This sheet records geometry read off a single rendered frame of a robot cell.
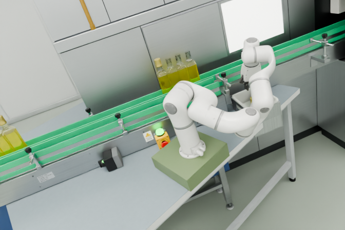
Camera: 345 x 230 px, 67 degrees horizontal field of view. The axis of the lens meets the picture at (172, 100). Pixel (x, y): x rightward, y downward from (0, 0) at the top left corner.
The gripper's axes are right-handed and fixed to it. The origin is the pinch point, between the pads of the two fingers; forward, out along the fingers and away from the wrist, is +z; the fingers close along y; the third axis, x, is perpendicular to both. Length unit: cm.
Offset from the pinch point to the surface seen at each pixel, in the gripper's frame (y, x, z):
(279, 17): -41, -36, -12
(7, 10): 195, -331, 13
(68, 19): 80, -45, -49
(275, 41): -39, -34, 4
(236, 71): 1.1, -14.6, -0.8
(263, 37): -28.2, -33.2, -3.9
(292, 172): -22, 19, 77
